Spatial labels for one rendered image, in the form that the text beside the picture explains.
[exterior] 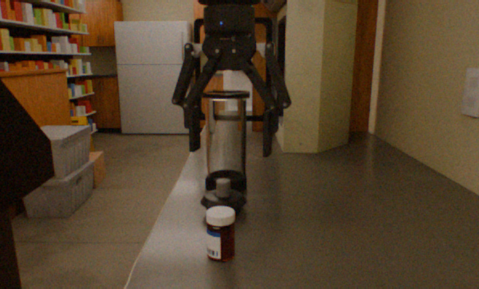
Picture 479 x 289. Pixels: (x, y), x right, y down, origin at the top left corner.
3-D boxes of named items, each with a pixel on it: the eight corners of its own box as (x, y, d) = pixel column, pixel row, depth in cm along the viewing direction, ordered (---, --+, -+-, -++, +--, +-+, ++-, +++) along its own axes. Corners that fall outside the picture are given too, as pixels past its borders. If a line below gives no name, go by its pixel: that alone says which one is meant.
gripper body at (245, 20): (263, 8, 57) (262, 70, 59) (210, 10, 59) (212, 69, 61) (250, 1, 50) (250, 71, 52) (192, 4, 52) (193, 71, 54)
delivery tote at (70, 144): (95, 160, 342) (92, 124, 335) (66, 181, 284) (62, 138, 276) (51, 160, 343) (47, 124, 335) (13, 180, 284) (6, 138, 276)
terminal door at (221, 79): (270, 121, 149) (272, 17, 140) (196, 120, 153) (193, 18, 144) (270, 121, 150) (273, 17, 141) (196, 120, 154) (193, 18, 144)
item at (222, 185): (246, 203, 79) (246, 172, 77) (246, 221, 70) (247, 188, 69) (203, 202, 79) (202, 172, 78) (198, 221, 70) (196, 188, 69)
